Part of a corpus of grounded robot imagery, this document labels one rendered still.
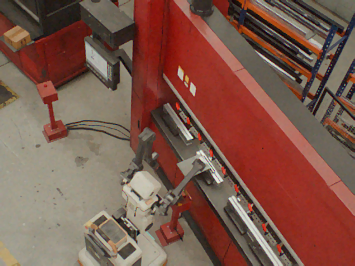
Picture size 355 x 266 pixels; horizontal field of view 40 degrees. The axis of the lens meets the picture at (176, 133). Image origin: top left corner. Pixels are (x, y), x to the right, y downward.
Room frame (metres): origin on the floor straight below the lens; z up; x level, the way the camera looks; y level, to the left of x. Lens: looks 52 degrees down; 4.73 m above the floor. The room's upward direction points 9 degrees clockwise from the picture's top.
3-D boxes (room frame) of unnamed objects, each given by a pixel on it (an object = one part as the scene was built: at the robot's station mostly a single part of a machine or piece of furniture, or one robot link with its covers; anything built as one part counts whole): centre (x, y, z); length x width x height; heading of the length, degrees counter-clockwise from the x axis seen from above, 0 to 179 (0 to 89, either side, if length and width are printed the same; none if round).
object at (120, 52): (3.50, 0.68, 1.17); 0.40 x 0.24 x 0.07; 37
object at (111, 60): (3.27, 0.80, 1.42); 0.45 x 0.12 x 0.36; 49
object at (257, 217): (2.00, -0.78, 1.26); 0.15 x 0.09 x 0.17; 37
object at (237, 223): (2.10, -0.63, 0.89); 0.30 x 0.05 x 0.03; 37
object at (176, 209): (2.31, -0.11, 0.75); 0.20 x 0.16 x 0.18; 34
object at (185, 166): (2.53, -0.20, 1.00); 0.26 x 0.18 x 0.01; 127
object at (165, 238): (2.29, -0.08, 0.06); 0.25 x 0.20 x 0.12; 124
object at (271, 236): (1.84, -0.90, 1.26); 0.15 x 0.09 x 0.17; 37
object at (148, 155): (2.38, 0.22, 1.40); 0.11 x 0.06 x 0.43; 51
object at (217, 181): (2.58, -0.35, 0.92); 0.39 x 0.06 x 0.10; 37
